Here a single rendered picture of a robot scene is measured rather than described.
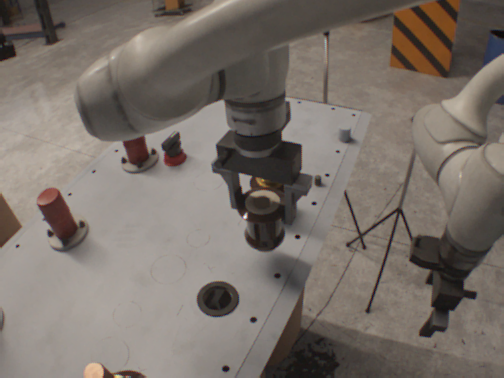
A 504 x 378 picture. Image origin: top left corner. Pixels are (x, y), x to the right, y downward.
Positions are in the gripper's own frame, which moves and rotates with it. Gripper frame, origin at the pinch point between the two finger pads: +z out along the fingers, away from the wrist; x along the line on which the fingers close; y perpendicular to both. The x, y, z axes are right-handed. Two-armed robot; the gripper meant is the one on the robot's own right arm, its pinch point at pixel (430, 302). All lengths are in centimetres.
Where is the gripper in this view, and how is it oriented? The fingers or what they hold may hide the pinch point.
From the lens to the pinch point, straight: 78.6
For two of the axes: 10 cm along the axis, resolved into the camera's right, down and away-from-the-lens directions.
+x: 3.8, -6.1, 7.0
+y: 9.2, 1.9, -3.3
